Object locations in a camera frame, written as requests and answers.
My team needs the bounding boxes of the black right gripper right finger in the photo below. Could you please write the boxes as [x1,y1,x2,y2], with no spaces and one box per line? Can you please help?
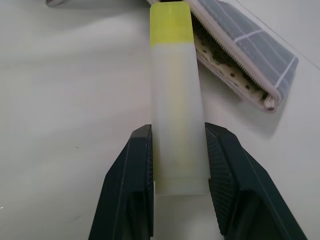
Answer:
[204,121,309,240]

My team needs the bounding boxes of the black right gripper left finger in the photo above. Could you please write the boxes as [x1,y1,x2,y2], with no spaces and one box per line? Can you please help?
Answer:
[87,124,155,240]

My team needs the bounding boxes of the yellow highlighter with translucent body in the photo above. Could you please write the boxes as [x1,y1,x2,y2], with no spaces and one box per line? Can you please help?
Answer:
[149,0,211,196]

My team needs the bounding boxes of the grey grid pencil pouch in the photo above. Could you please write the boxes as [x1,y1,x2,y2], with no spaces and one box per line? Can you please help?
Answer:
[45,0,300,115]

